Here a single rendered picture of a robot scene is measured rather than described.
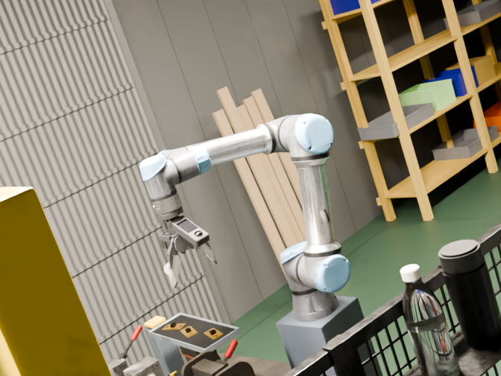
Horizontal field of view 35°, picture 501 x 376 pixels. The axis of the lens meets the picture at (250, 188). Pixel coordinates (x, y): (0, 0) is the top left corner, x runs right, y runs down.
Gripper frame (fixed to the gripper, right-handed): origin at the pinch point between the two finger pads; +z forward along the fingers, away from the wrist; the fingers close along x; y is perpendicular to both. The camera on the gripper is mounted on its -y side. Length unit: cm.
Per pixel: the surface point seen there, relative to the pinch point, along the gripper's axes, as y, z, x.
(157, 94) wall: 281, -23, -164
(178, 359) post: 56, 44, -11
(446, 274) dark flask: -98, -14, 6
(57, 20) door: 268, -88, -110
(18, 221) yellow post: -103, -54, 72
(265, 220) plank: 243, 78, -188
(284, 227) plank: 240, 88, -199
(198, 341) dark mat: 24.7, 28.0, -5.4
